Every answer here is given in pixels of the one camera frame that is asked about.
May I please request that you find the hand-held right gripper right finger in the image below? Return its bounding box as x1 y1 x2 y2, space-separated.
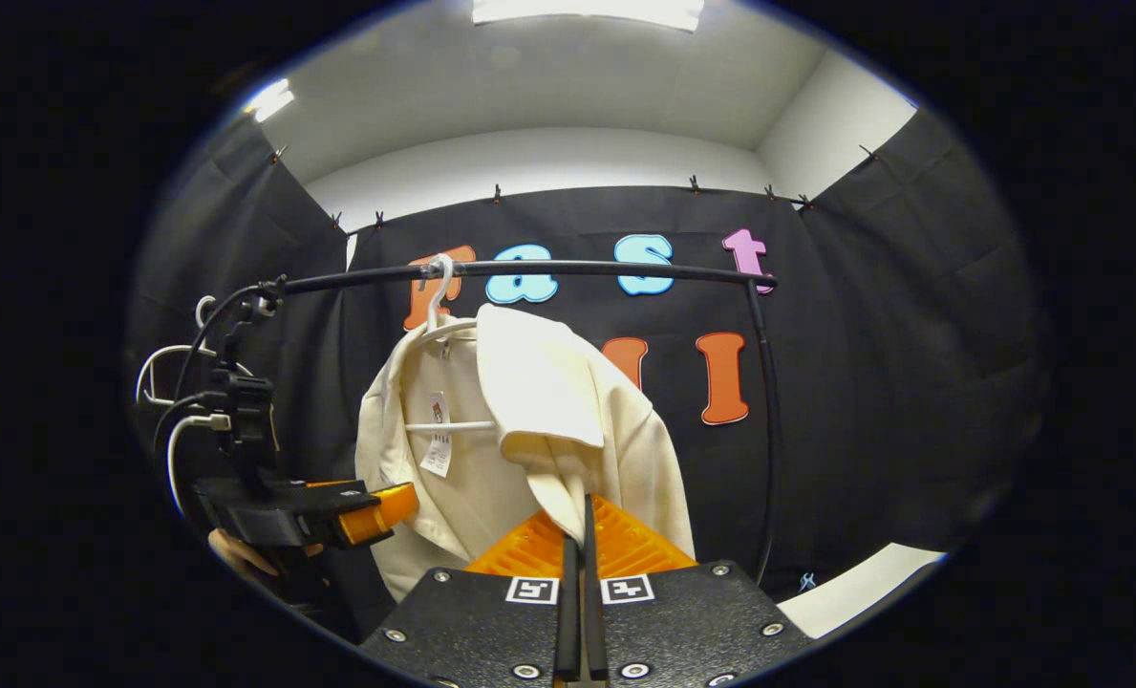
582 494 817 684

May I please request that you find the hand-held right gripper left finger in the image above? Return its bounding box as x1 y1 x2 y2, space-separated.
357 494 583 688

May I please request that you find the cream jacket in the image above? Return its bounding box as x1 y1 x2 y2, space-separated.
354 304 697 603

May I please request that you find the ribbed white clothes hanger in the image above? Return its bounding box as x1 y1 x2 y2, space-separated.
136 296 253 407

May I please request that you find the smooth white clothes hanger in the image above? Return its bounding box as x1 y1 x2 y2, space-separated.
403 253 499 433

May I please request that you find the small ceiling light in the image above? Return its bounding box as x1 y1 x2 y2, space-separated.
243 78 296 123

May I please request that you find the black backdrop cloth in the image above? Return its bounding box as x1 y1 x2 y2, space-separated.
126 110 1046 632

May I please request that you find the long ceiling light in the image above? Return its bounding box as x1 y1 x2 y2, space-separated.
472 0 705 32

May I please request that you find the white cable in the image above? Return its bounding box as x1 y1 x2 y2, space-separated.
166 413 234 517

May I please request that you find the black clothes rail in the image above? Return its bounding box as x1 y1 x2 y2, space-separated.
260 260 781 586

